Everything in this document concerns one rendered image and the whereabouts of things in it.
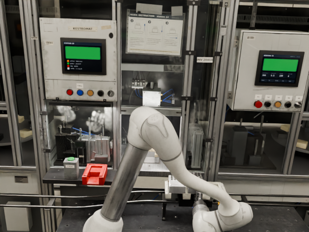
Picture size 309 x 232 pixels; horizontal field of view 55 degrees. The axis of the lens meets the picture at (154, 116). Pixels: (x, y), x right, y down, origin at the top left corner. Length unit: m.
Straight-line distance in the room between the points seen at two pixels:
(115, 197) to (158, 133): 0.42
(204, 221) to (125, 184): 0.42
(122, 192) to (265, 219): 1.04
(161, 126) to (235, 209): 0.57
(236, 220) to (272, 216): 0.67
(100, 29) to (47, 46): 0.32
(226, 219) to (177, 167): 0.38
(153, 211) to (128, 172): 0.68
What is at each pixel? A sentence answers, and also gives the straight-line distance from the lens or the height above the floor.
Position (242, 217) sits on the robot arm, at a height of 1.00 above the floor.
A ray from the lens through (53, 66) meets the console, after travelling 1.82.
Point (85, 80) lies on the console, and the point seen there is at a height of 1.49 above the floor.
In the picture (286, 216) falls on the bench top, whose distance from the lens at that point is 2.19.
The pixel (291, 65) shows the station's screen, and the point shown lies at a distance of 1.87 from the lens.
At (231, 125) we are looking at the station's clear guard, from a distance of 1.92.
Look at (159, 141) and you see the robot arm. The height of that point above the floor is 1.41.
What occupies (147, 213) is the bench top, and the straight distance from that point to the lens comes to 1.99.
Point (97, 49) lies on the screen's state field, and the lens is 1.72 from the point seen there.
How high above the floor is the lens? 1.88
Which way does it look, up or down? 19 degrees down
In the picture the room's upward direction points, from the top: 2 degrees clockwise
